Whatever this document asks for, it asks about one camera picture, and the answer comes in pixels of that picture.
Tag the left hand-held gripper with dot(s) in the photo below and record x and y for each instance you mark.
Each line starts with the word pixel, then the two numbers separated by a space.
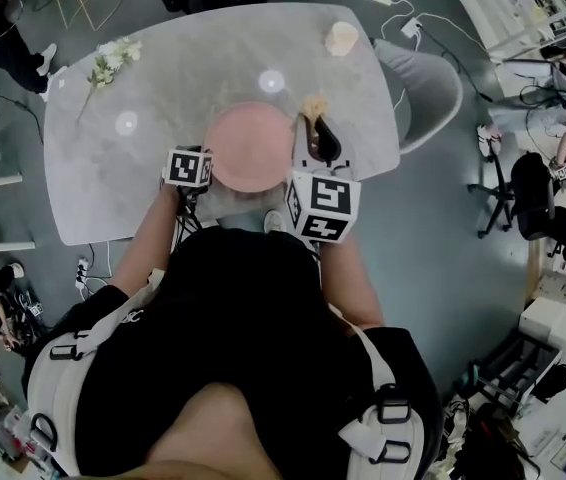
pixel 188 167

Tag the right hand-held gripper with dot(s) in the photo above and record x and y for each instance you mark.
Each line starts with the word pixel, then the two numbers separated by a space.
pixel 323 200

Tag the pink round plate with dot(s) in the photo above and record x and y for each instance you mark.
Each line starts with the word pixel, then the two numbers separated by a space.
pixel 248 143

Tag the person's left forearm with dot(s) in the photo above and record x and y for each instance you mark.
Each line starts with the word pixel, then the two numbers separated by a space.
pixel 145 238

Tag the person's right forearm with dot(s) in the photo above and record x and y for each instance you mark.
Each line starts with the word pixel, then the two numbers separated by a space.
pixel 350 283

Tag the person's white shoe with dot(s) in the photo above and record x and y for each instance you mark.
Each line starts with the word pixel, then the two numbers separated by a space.
pixel 274 220

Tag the peach coloured cup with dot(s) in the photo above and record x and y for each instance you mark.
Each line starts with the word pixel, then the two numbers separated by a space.
pixel 342 38

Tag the grey padded chair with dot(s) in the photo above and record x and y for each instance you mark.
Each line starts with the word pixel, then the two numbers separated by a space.
pixel 428 93

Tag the white artificial flower stem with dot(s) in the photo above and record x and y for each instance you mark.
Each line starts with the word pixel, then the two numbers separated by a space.
pixel 110 63

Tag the white power adapter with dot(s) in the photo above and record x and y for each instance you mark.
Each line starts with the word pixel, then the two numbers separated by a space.
pixel 411 27

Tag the white socket strip black plugs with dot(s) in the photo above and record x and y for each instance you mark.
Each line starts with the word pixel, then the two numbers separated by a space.
pixel 81 272

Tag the person's black shirt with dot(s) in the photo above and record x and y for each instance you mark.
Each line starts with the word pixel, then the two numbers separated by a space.
pixel 243 318

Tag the pink white shoes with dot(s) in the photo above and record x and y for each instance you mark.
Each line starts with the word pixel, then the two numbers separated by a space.
pixel 489 138

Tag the black office chair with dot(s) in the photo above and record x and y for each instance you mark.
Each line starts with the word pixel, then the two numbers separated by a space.
pixel 538 203

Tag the white shelf rack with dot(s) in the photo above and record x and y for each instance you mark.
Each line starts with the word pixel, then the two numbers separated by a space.
pixel 513 8

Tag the white backpack harness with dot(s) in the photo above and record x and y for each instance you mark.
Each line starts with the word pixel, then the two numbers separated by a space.
pixel 63 383

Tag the stack of white boxes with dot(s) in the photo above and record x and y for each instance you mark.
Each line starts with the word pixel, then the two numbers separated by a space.
pixel 563 333

